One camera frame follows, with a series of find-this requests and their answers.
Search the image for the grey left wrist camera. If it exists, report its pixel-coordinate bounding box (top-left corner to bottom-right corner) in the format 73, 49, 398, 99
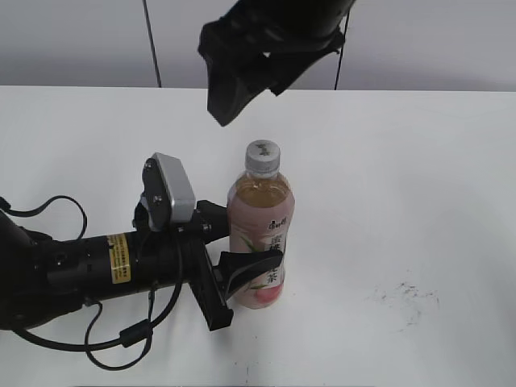
140, 152, 196, 232

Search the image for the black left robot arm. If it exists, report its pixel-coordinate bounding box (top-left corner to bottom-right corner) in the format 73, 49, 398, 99
1, 201, 283, 331

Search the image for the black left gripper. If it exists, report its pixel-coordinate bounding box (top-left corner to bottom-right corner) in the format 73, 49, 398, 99
132, 200, 284, 331

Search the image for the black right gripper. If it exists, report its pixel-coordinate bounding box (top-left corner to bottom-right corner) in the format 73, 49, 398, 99
198, 1, 355, 127

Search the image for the white bottle cap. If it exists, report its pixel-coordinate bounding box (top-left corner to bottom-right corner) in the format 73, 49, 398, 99
244, 139, 281, 177

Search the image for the peach oolong tea bottle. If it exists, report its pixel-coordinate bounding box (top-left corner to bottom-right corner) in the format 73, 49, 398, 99
227, 163, 296, 310

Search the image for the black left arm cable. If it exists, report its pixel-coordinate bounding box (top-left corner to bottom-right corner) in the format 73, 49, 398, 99
0, 195, 186, 371

